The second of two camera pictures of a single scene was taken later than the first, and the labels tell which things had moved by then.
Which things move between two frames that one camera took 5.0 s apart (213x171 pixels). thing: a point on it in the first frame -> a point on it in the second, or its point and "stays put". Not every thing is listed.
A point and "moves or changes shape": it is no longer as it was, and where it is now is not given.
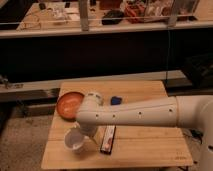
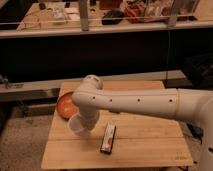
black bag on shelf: x=112 y=17 stays put
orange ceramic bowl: x=68 y=105 stays put
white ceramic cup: x=74 y=140 moves or changes shape
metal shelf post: x=84 y=15 stays put
